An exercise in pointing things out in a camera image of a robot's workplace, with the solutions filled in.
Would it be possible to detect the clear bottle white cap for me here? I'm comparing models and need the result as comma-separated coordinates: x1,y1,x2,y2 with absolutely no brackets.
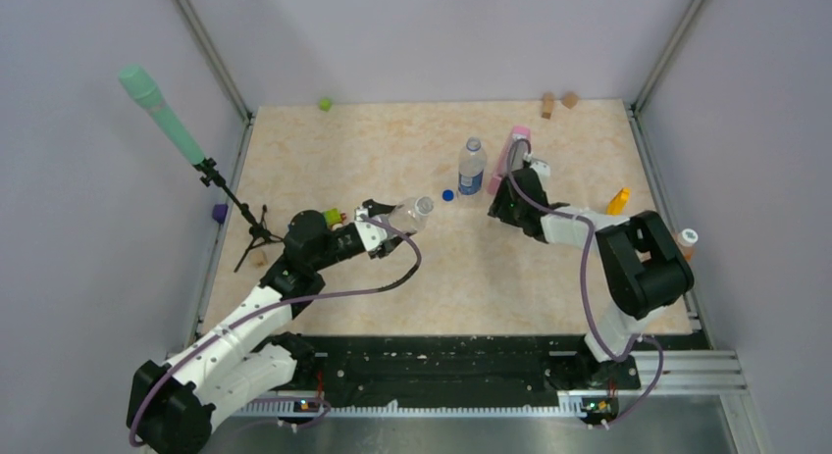
388,196,434,234

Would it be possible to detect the clear bottle blue label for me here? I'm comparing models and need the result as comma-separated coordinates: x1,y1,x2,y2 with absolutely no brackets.
457,137,488,197

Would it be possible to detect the orange juice bottle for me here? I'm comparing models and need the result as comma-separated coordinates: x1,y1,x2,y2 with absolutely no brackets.
676,234,696,262

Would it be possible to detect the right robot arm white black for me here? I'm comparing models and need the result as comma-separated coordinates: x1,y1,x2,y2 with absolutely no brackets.
488,168,695,387

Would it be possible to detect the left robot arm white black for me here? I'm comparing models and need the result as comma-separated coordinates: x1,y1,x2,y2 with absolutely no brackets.
126,200,411,453

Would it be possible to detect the toy brick car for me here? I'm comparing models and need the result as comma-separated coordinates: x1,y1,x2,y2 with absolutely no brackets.
323,208,347,230

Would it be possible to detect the black microphone tripod stand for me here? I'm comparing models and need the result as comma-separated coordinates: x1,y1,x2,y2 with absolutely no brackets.
193,158,284,273

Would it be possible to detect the wooden cube near tripod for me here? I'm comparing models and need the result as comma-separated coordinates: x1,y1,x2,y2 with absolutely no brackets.
249,249,268,268

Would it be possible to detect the green small cube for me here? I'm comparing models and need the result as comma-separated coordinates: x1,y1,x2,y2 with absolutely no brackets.
318,98,333,112

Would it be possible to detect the pink metronome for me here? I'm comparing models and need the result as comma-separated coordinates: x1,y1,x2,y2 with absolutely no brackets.
486,126,531,195

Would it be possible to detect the purple small block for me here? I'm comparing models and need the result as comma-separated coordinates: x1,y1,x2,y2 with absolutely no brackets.
211,203,229,225

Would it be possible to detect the tall wooden block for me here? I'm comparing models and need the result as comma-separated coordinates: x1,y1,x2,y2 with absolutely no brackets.
541,92,556,120

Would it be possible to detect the small wooden cube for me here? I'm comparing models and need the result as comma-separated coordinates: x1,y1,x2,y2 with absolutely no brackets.
560,91,580,109

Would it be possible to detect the green microphone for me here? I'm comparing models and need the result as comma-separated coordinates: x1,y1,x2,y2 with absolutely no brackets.
118,65,206,165

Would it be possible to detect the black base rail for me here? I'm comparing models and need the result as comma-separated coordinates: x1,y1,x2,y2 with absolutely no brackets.
257,332,644,409

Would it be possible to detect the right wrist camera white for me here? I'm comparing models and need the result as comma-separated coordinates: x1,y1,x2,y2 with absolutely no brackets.
523,153,551,180

